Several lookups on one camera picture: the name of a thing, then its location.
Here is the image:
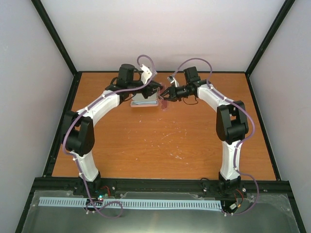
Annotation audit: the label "transparent pink sunglasses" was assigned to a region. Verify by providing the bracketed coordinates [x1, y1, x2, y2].
[156, 83, 168, 111]

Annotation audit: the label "light blue cleaning cloth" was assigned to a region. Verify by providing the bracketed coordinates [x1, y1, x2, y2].
[131, 101, 158, 107]

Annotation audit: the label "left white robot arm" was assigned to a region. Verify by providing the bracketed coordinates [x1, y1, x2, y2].
[62, 64, 161, 196]

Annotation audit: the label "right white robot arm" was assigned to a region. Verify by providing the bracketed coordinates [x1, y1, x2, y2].
[160, 67, 249, 195]

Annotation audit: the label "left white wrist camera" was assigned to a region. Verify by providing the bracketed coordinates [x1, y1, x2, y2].
[140, 64, 157, 85]

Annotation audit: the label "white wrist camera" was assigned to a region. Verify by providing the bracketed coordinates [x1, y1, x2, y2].
[167, 75, 180, 87]
[140, 64, 157, 85]

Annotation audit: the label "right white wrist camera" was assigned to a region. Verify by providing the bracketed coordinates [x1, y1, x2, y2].
[167, 75, 180, 87]

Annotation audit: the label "light blue slotted cable duct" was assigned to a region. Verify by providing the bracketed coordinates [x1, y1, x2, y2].
[38, 197, 222, 211]

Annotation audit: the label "black aluminium frame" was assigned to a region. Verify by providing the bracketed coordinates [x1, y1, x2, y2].
[16, 0, 306, 233]

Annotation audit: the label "metal base plate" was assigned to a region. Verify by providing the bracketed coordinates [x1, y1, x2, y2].
[22, 191, 299, 233]

